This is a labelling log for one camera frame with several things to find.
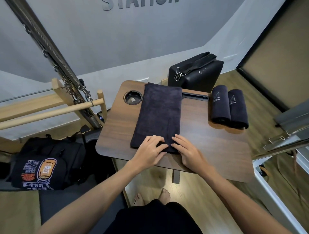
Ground brown blind with black frame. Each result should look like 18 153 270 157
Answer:
236 0 309 113

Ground chrome tower pole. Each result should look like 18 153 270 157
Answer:
4 0 104 130

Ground person's foot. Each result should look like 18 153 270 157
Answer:
132 193 145 207
158 188 172 206

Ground person's black shorts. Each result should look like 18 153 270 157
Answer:
103 199 204 234

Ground chrome frame pole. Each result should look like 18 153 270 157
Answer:
250 138 309 161

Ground person's left foot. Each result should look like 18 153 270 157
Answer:
132 193 145 207

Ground person's right forearm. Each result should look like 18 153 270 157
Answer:
200 166 293 234

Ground wooden roll bar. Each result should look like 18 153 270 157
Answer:
0 98 105 131

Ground grey wall letters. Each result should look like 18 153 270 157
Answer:
101 0 181 12

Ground dark navy towel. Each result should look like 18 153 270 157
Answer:
228 89 249 129
130 82 183 155
211 84 232 124

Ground black printed backpack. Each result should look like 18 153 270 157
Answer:
6 133 90 191

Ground person's left forearm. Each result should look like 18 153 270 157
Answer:
37 161 143 234

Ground person's left hand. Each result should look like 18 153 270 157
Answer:
128 135 169 172

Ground black strap with metal clips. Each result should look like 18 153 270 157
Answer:
174 51 217 82

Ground silver metal frame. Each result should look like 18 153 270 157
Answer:
252 134 309 234

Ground brown wooden side table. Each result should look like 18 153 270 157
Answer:
95 80 256 184

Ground grey panel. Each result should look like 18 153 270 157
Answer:
273 99 309 136

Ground person's right hand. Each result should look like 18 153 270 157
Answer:
171 134 213 175

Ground black padded box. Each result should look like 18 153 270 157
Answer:
167 51 224 94

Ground person's right foot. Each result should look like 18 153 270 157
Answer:
158 188 172 206

